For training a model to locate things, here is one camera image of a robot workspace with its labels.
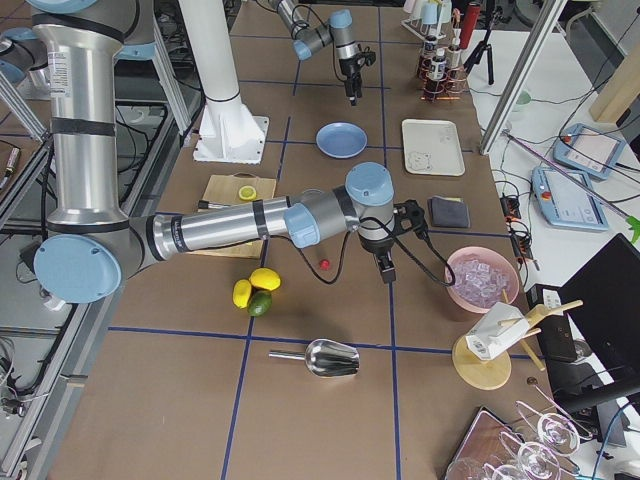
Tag blue teach pendant near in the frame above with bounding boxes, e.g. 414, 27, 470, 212
531, 166, 609, 231

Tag steel muddler black cap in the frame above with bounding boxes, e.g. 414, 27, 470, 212
198, 199, 229, 210

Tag blue teach pendant far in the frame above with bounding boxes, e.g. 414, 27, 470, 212
553, 123, 626, 180

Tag pastel cups on rack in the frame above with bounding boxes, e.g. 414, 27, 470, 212
403, 0, 453, 26

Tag white carton on stand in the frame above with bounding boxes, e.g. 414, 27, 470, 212
465, 302, 530, 361

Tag green lime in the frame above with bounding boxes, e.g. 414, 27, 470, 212
247, 290, 272, 317

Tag pale green bowl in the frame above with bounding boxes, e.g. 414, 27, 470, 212
512, 89, 532, 114

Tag grey folded cloth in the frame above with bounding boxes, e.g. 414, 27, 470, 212
428, 196, 470, 228

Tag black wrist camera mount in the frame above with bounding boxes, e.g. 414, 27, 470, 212
393, 199, 428, 238

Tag round wooden stand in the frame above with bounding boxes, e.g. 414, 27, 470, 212
452, 300, 583, 390

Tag copper wire bottle rack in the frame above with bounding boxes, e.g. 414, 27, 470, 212
417, 59, 468, 102

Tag steel ice scoop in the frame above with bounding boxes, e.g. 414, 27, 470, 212
269, 339, 360, 378

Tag yellow lemon back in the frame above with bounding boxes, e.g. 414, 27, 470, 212
249, 267, 281, 291

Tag aluminium frame post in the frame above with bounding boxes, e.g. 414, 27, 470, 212
479, 0, 567, 155

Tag tea bottle white cap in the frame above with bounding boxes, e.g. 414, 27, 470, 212
428, 48, 446, 82

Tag red cylinder bottle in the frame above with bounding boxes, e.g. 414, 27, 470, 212
459, 1, 481, 50

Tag blue teach pendant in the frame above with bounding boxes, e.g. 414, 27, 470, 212
553, 123, 626, 180
531, 166, 609, 231

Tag lemon half slice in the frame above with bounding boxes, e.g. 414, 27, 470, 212
238, 185, 258, 202

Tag pink bowl of ice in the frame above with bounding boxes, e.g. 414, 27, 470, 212
447, 246, 520, 313

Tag yellow lemon front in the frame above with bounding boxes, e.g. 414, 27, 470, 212
232, 279, 253, 309

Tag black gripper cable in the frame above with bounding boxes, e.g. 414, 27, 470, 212
298, 217, 456, 287

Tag blue plate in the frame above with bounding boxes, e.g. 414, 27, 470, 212
316, 122, 368, 159

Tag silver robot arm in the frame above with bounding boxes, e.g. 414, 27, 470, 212
256, 0, 376, 106
28, 1, 397, 304

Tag cream bear tray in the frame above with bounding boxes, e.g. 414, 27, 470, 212
401, 119, 465, 176

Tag black monitor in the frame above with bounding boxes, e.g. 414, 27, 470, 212
559, 234, 639, 413

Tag white pedestal column base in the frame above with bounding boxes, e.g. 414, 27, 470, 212
179, 0, 269, 164

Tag clear wine glass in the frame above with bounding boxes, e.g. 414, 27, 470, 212
515, 400, 593, 457
499, 429, 579, 479

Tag black camera tripod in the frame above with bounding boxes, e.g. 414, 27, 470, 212
463, 1, 502, 85

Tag yellow lemon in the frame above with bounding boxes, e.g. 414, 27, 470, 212
232, 279, 253, 309
249, 267, 281, 291

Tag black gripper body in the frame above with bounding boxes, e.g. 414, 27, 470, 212
339, 55, 363, 98
359, 235, 394, 270

